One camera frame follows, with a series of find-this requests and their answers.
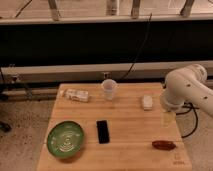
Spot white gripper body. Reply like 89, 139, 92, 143
160, 92, 183, 111

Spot white sponge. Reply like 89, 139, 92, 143
142, 95, 153, 110

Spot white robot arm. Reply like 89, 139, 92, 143
160, 64, 213, 118

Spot brown sausage-like object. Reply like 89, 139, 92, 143
152, 140, 176, 150

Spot clear plastic cup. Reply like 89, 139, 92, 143
101, 79, 118, 100

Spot black phone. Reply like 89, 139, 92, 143
96, 120, 110, 144

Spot white plastic packet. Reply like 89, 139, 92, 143
61, 89, 89, 102

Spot green round plate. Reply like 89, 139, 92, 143
47, 121, 84, 159

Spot black floor cable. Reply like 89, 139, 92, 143
175, 102, 200, 139

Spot black hanging cable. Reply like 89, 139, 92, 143
117, 12, 153, 82

